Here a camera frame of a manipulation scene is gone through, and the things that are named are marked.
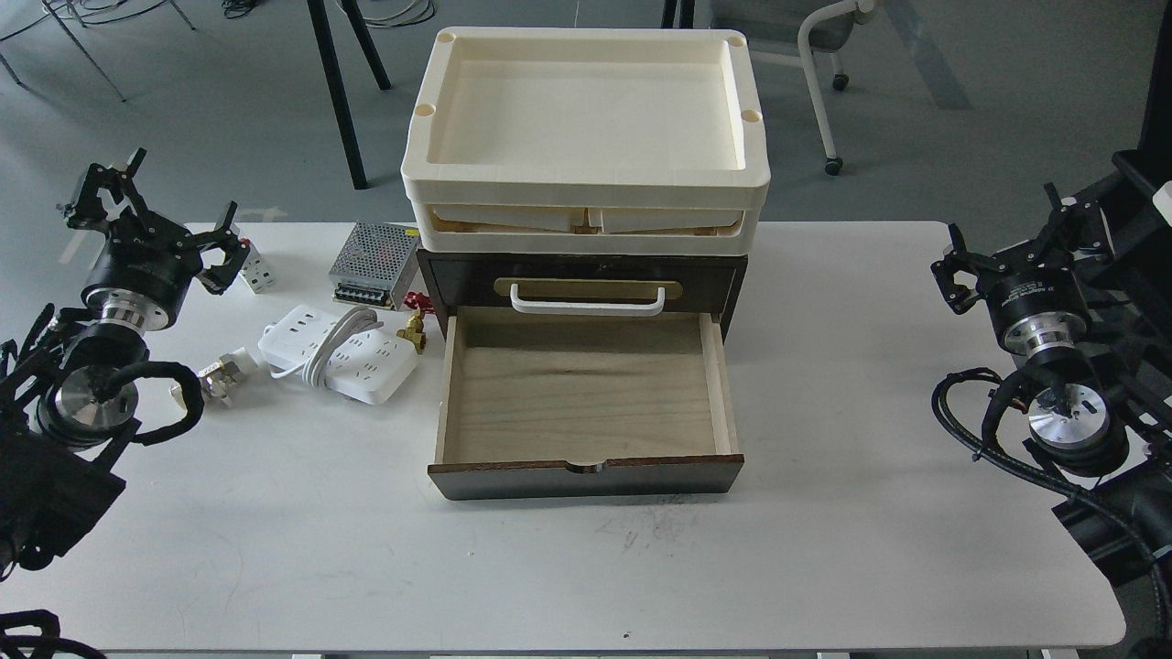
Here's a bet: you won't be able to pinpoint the dark wooden cabinet body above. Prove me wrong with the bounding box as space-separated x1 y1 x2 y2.
416 249 749 333

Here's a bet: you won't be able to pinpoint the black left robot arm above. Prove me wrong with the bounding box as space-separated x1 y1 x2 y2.
1 147 250 578

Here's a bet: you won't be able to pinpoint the brass valve with red handle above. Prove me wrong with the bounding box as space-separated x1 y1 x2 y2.
395 291 435 355

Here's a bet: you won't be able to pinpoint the open wooden drawer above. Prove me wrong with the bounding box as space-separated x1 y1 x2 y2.
428 308 744 501

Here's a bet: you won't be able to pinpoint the white red circuit breaker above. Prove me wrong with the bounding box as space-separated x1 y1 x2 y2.
238 238 275 295

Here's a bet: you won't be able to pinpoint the cream plastic stacked tray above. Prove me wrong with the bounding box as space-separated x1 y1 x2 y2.
401 27 771 257

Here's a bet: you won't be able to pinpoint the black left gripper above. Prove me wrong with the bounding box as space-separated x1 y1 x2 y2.
59 147 250 332

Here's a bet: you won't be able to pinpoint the white office chair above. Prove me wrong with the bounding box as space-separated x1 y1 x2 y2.
661 0 878 178

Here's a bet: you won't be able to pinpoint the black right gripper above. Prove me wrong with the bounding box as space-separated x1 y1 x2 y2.
932 182 1115 356

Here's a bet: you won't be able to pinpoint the white drawer handle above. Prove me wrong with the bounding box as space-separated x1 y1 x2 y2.
509 284 667 318

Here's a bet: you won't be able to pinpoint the grey metal chair legs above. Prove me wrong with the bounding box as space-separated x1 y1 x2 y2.
0 0 197 103

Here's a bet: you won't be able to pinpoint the silver metal power supply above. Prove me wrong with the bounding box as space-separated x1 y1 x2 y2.
331 222 421 310

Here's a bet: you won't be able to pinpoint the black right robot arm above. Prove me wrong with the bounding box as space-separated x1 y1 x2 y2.
931 16 1171 658

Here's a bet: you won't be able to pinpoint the white silver small connector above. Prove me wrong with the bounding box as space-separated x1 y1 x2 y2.
197 347 261 408

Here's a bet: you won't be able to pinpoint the white power strip with cable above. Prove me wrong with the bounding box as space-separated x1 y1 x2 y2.
258 304 418 405

